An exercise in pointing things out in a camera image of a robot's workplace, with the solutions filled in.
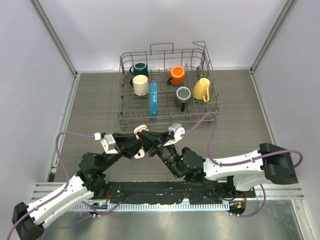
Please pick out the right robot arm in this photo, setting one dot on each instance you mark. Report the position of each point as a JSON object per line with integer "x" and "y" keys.
{"x": 269, "y": 163}

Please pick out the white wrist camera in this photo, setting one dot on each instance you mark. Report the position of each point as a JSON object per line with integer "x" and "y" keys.
{"x": 107, "y": 141}
{"x": 175, "y": 133}

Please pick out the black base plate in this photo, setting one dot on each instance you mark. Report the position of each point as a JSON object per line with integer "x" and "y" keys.
{"x": 171, "y": 192}

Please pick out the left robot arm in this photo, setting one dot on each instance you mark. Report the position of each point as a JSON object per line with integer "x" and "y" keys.
{"x": 31, "y": 220}

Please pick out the yellow mug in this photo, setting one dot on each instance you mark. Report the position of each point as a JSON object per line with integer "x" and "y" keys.
{"x": 201, "y": 90}

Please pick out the grey mug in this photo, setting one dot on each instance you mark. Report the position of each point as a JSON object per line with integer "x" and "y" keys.
{"x": 182, "y": 98}

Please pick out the orange mug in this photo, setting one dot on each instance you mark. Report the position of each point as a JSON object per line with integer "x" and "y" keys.
{"x": 177, "y": 75}

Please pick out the beige earbud case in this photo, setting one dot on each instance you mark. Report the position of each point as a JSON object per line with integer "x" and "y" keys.
{"x": 139, "y": 129}

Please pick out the dark green mug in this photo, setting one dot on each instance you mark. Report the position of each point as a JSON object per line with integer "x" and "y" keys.
{"x": 139, "y": 68}

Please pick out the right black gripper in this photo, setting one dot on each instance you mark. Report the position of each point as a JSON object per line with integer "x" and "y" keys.
{"x": 149, "y": 139}

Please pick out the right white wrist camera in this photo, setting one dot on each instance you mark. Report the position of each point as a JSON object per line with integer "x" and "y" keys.
{"x": 175, "y": 133}

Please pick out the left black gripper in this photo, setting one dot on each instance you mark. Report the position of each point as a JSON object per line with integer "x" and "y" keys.
{"x": 124, "y": 139}

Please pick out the white earbud charging case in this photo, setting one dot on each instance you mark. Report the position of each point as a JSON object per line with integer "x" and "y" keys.
{"x": 140, "y": 154}

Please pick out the cream textured mug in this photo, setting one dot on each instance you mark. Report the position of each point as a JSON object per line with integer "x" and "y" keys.
{"x": 140, "y": 85}

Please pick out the grey wire dish rack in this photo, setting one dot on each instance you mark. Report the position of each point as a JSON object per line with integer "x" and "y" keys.
{"x": 134, "y": 110}

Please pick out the blue plate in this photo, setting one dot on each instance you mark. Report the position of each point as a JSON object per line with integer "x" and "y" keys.
{"x": 153, "y": 99}

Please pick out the white slotted cable duct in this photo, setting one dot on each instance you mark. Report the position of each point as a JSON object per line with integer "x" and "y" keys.
{"x": 184, "y": 206}

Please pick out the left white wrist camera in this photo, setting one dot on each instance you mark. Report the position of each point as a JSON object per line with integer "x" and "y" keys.
{"x": 107, "y": 141}

